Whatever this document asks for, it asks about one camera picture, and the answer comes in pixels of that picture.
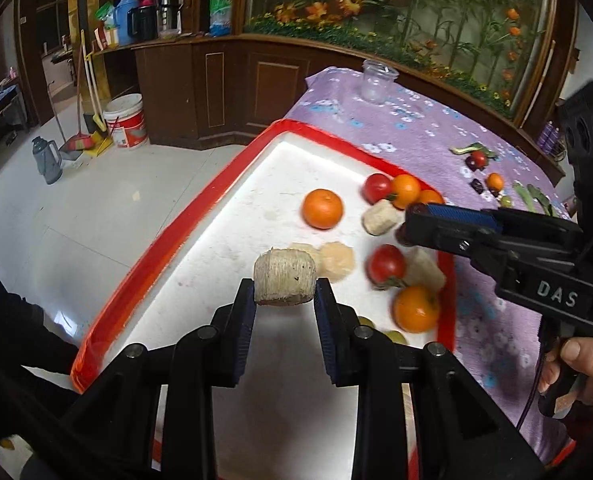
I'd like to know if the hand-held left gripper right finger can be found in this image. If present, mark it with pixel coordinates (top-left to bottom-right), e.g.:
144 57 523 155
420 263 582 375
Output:
313 277 547 480

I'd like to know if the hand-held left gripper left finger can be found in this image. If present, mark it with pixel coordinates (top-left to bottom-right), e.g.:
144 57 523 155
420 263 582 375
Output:
61 277 257 480

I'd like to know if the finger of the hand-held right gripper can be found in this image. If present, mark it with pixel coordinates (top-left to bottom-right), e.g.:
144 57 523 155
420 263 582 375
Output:
403 215 523 274
426 203 584 250

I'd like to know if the red rimmed white tray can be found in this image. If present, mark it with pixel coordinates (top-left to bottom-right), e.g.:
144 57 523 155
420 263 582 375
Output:
70 119 459 480

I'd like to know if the green leaf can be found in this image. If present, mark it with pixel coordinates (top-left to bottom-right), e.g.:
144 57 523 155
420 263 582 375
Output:
512 182 539 213
526 185 562 218

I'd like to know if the bok choy leaf with stem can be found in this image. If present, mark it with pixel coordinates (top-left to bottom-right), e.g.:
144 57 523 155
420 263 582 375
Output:
450 142 497 158

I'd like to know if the purple floral tablecloth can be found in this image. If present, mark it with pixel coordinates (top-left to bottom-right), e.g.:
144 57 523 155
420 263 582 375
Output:
281 67 577 466

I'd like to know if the clear plastic cup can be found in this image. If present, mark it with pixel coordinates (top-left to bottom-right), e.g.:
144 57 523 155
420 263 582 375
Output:
360 59 398 106

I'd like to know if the person's torso in dark coat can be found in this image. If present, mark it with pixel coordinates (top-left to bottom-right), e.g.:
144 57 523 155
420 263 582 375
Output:
0 245 92 480

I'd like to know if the white bucket with red label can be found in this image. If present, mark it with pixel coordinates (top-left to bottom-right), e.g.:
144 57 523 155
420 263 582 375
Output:
102 93 150 150

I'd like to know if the broom with colourful head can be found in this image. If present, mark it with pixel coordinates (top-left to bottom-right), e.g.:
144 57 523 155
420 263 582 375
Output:
59 30 97 156

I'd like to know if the grey thermos jug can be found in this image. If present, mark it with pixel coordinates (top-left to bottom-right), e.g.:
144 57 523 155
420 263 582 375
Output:
31 136 63 186

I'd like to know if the large clear water bottle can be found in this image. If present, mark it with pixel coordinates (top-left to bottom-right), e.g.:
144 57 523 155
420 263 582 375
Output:
209 0 233 38

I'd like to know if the black kettle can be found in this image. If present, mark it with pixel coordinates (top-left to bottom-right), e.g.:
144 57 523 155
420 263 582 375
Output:
128 5 158 42

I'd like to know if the steel thermos flask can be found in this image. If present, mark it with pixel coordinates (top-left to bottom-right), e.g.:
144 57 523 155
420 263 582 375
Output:
156 0 182 36

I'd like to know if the blue thermos jug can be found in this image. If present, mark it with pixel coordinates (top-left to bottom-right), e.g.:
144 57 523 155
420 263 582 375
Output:
114 0 138 46

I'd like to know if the green packet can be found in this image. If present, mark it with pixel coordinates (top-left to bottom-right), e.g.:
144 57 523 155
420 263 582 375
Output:
94 1 118 31

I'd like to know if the wooden shelving unit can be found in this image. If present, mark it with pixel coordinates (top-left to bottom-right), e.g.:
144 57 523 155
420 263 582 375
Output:
66 0 247 51

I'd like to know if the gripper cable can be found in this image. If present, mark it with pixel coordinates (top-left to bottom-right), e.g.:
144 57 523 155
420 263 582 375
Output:
516 320 552 431

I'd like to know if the flower and bamboo wall mural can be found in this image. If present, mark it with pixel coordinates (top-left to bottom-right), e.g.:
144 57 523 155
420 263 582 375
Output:
244 0 552 116

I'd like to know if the yellow dustpan with handle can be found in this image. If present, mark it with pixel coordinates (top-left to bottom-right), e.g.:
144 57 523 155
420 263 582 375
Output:
81 30 114 158

